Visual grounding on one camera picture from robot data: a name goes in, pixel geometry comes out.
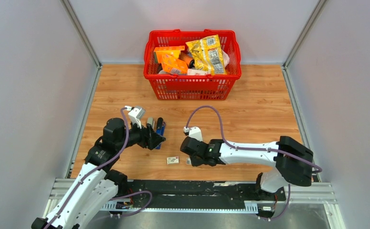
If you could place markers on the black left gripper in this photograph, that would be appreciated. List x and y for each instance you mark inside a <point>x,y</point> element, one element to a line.
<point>149,138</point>

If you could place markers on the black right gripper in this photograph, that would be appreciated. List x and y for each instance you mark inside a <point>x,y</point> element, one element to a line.
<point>195,163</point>

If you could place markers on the blue and black stapler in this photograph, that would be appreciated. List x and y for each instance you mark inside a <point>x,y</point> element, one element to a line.
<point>160,127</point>

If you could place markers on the grey and white stapler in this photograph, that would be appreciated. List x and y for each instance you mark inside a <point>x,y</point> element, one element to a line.
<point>151,121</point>

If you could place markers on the white staple box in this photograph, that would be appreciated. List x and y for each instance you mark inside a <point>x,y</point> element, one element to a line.
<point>173,160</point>

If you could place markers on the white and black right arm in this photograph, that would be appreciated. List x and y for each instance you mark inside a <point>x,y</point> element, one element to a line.
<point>291,161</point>

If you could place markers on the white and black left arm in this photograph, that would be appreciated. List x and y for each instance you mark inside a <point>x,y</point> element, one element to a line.
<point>97,182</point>

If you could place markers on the red plastic shopping basket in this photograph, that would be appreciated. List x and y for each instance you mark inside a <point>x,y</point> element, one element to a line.
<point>187,87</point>

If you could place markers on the orange snack packet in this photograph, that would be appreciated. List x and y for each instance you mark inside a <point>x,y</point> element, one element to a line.
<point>174,66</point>

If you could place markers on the orange carton box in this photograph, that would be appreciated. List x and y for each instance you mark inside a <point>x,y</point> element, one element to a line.
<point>174,51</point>

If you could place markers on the yellow snack bag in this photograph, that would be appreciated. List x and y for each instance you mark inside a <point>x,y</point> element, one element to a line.
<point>207,55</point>

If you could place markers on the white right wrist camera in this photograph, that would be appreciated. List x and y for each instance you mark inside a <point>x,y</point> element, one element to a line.
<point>193,132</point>

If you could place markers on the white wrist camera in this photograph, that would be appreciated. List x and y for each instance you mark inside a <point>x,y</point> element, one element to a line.
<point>193,132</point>
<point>135,113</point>

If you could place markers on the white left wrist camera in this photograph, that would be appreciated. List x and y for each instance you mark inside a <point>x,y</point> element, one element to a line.
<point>135,113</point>

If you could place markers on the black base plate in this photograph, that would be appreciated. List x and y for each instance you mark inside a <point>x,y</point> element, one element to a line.
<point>183,193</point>

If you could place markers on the white slotted cable duct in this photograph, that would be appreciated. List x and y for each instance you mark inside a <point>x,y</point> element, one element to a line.
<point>247,207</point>

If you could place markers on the aluminium frame rail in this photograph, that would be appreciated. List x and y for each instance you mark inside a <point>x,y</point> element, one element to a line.
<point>81,32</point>

